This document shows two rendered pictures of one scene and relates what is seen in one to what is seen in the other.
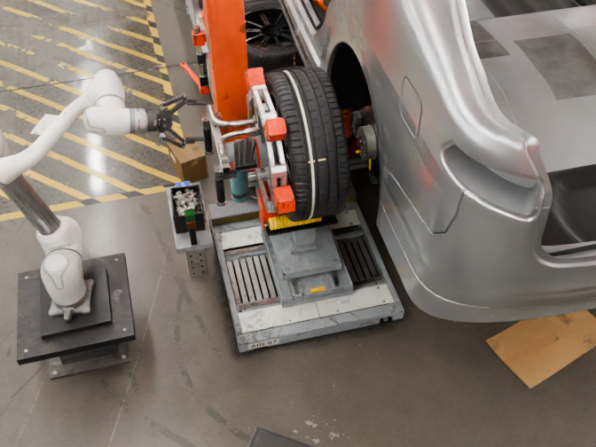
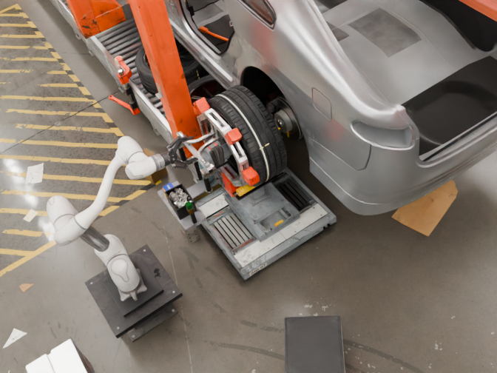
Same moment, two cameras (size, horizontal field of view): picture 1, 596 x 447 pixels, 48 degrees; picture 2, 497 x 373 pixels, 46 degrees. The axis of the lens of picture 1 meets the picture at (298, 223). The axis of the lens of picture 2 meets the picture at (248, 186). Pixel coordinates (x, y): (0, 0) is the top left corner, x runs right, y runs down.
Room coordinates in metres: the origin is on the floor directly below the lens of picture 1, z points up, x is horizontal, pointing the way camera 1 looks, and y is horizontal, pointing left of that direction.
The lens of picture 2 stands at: (-0.42, 0.53, 3.69)
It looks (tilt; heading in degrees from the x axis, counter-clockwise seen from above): 50 degrees down; 350
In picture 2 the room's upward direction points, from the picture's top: 11 degrees counter-clockwise
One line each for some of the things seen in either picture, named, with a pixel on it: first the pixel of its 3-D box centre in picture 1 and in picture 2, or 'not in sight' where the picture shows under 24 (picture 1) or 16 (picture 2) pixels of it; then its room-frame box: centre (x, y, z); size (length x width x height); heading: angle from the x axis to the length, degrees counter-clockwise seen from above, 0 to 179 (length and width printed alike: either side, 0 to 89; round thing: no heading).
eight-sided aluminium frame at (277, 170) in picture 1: (266, 151); (223, 148); (2.28, 0.14, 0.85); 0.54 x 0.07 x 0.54; 14
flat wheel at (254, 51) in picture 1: (271, 43); (174, 64); (3.90, 0.17, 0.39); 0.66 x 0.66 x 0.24
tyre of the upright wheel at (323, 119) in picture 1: (303, 145); (245, 136); (2.32, -0.02, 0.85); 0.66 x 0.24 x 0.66; 14
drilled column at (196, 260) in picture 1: (192, 242); (186, 221); (2.31, 0.54, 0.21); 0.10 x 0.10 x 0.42; 14
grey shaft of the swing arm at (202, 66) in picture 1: (201, 60); (129, 92); (3.83, 0.63, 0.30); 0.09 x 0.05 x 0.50; 14
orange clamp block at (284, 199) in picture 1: (284, 199); (250, 176); (1.97, 0.06, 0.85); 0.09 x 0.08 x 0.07; 14
